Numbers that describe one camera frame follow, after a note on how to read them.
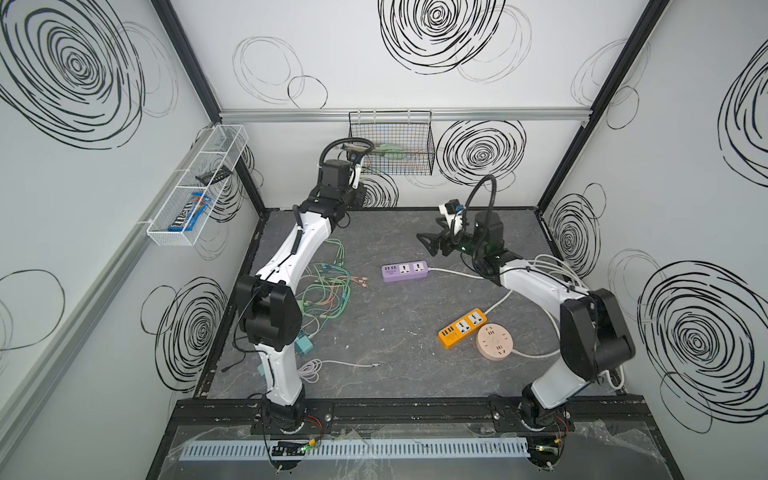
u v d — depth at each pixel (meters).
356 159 0.72
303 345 0.83
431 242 0.77
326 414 0.74
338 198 0.65
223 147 0.91
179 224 0.69
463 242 0.74
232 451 0.69
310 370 0.80
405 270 0.99
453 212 0.73
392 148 0.91
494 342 0.84
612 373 0.85
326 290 0.94
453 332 0.86
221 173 0.80
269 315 0.49
